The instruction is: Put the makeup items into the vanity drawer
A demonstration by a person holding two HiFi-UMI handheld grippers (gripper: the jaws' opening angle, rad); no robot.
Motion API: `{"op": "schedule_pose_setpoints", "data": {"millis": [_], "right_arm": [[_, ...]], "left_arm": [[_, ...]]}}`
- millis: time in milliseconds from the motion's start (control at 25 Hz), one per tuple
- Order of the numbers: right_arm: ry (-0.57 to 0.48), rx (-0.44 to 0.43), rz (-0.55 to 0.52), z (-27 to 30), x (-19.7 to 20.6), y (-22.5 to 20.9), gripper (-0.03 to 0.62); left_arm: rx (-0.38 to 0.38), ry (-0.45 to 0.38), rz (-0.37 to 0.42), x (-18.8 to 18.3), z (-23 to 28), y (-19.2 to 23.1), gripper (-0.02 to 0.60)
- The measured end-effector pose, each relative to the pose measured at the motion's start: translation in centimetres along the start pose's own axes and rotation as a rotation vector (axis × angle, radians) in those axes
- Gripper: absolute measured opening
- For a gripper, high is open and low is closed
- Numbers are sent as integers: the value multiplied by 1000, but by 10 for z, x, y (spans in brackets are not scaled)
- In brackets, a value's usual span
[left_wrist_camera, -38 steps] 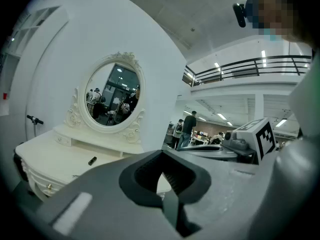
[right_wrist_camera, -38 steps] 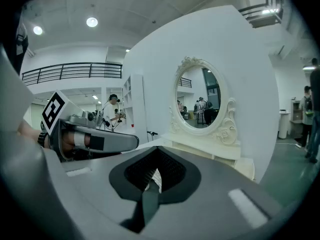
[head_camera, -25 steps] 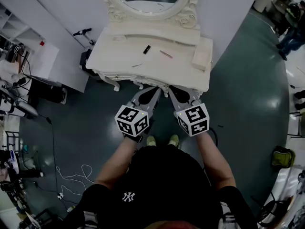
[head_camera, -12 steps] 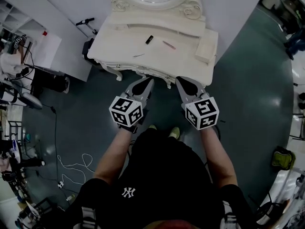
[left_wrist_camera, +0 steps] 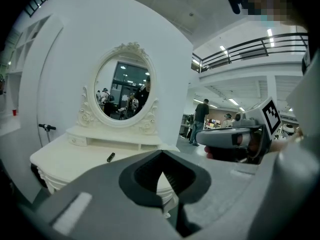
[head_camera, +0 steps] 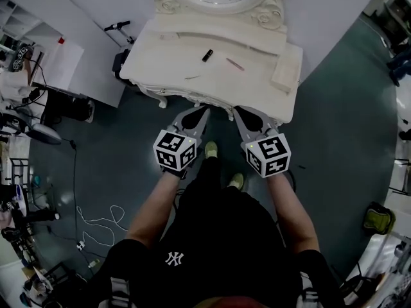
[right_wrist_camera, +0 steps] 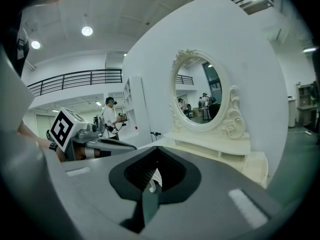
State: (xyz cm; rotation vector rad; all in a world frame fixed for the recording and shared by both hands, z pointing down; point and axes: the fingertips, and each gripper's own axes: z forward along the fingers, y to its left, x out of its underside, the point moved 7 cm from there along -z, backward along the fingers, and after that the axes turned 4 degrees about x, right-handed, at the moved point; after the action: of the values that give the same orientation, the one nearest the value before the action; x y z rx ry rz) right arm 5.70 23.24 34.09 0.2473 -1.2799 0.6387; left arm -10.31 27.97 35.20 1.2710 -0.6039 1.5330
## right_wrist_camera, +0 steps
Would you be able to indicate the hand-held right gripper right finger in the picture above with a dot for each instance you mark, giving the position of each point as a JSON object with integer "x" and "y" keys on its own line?
{"x": 220, "y": 184}

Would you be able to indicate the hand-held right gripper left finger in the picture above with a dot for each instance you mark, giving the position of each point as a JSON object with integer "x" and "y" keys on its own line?
{"x": 87, "y": 196}

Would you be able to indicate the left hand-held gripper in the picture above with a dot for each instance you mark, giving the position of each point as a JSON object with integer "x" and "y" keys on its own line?
{"x": 62, "y": 129}

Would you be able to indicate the white dressing table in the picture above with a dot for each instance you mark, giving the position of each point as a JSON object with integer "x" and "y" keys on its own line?
{"x": 200, "y": 146}

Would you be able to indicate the person's left forearm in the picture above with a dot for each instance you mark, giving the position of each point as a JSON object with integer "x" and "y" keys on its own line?
{"x": 32, "y": 136}

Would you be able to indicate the person's left hand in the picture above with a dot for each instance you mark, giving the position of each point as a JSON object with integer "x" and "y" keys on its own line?
{"x": 80, "y": 154}

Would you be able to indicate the white shelf unit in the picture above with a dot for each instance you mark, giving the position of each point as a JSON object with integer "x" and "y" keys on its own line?
{"x": 136, "y": 104}

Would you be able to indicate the black wrist band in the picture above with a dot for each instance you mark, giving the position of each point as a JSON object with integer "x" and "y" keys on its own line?
{"x": 53, "y": 146}

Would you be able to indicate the ornate white oval mirror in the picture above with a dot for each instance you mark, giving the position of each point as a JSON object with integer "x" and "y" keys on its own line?
{"x": 232, "y": 124}

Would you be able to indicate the black mezzanine railing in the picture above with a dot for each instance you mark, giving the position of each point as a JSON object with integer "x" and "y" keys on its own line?
{"x": 75, "y": 77}

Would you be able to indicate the gray cabinet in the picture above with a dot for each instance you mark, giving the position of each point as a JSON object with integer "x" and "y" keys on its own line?
{"x": 303, "y": 101}

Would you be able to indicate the round ceiling light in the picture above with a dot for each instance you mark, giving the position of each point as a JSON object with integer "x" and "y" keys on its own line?
{"x": 87, "y": 30}
{"x": 35, "y": 44}

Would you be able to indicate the black logo T-shirt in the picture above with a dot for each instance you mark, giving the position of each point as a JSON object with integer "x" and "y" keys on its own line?
{"x": 12, "y": 49}

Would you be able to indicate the ceiling strip light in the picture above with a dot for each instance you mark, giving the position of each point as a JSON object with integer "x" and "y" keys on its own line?
{"x": 310, "y": 49}

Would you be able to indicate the white round pedestal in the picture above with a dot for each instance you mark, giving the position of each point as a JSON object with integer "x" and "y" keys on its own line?
{"x": 292, "y": 112}

